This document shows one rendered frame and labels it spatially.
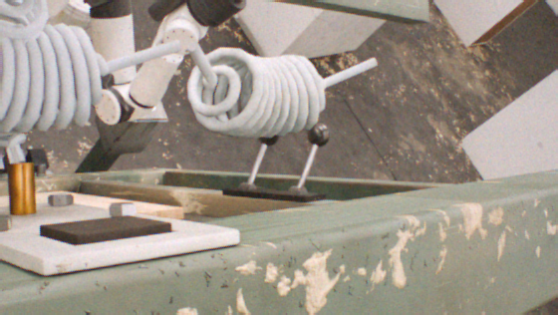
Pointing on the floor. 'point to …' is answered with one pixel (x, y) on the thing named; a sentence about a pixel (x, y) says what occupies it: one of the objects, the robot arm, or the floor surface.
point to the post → (97, 159)
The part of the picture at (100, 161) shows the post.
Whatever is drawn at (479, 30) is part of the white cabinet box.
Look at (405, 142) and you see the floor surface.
